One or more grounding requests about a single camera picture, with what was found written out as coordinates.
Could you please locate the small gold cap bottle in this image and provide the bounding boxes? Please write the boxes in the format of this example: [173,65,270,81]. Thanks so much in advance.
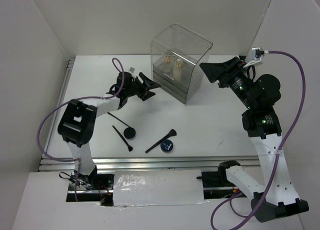
[163,55,172,73]

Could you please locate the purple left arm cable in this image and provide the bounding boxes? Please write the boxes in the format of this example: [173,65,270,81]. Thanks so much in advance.
[36,57,125,202]

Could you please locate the black round compact jar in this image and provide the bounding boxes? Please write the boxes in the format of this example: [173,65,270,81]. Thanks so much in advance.
[123,127,137,141]

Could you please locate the blue round jar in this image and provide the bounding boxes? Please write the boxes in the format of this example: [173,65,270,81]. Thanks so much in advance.
[160,139,174,154]

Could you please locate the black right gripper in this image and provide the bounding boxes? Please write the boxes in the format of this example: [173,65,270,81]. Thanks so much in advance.
[199,55,257,109]

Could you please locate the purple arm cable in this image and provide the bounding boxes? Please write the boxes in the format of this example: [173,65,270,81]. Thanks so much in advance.
[36,57,125,202]
[209,49,306,230]

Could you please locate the clear acrylic makeup organizer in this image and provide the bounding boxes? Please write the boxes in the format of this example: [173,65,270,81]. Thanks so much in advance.
[150,23,213,105]

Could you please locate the black fan makeup brush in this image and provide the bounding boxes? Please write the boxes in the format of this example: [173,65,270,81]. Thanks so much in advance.
[145,129,177,154]

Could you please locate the black small makeup brush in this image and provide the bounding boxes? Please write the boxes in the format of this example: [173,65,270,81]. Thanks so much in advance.
[112,125,133,152]

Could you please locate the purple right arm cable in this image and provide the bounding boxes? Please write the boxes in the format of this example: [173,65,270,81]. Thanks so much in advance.
[209,49,306,230]

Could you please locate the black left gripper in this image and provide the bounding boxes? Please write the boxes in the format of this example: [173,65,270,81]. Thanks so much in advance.
[125,72,161,102]

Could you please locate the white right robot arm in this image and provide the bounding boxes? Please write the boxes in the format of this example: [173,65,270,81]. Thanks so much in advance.
[199,57,309,223]

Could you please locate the cream foundation bottle gold collar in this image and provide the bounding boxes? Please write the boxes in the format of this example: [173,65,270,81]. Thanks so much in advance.
[173,58,183,81]

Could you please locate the black thin makeup brush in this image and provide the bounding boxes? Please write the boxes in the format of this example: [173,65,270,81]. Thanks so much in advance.
[107,112,132,128]

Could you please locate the aluminium frame rail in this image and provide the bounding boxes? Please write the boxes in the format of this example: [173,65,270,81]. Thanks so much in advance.
[37,154,266,171]

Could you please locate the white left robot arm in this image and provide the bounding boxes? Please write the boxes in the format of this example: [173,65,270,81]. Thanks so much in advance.
[57,71,161,190]

